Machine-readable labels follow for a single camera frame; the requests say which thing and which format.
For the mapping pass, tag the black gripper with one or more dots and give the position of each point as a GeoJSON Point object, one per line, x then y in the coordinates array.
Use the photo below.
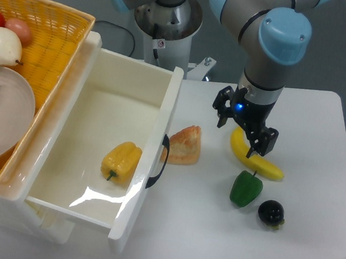
{"type": "Point", "coordinates": [251, 117]}

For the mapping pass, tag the white top drawer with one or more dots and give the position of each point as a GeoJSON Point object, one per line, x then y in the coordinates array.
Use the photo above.
{"type": "Point", "coordinates": [123, 99]}

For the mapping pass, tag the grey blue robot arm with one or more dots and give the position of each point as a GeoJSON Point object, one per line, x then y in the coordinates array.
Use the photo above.
{"type": "Point", "coordinates": [274, 34]}

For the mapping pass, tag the white drawer cabinet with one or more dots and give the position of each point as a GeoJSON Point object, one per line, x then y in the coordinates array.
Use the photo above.
{"type": "Point", "coordinates": [16, 211]}

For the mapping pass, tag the yellow banana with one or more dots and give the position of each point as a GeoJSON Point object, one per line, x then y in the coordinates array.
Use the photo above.
{"type": "Point", "coordinates": [255, 163]}

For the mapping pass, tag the green bell pepper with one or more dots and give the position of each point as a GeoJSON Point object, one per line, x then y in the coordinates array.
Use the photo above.
{"type": "Point", "coordinates": [246, 188]}

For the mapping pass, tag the toast bread slice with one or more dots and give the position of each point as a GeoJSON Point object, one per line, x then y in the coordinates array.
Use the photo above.
{"type": "Point", "coordinates": [185, 147]}

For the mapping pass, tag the dark purple mangosteen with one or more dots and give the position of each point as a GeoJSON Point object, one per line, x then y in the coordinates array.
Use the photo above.
{"type": "Point", "coordinates": [271, 214]}

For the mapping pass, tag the yellow bell pepper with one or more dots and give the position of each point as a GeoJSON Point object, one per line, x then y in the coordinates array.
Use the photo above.
{"type": "Point", "coordinates": [120, 164]}

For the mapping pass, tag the yellow wicker basket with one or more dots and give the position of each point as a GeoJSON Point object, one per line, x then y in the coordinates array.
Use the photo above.
{"type": "Point", "coordinates": [58, 34]}

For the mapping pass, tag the pink peach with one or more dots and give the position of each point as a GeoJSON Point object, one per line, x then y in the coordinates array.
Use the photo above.
{"type": "Point", "coordinates": [21, 29]}

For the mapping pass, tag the white pear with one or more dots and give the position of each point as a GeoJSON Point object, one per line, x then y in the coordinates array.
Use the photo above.
{"type": "Point", "coordinates": [10, 48]}

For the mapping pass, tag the metal table clamp bracket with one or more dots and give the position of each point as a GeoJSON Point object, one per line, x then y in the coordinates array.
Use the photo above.
{"type": "Point", "coordinates": [200, 71]}

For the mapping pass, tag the black drawer handle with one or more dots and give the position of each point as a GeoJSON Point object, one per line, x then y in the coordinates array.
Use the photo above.
{"type": "Point", "coordinates": [166, 148]}

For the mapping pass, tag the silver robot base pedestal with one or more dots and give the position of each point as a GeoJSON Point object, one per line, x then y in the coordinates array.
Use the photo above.
{"type": "Point", "coordinates": [168, 32]}

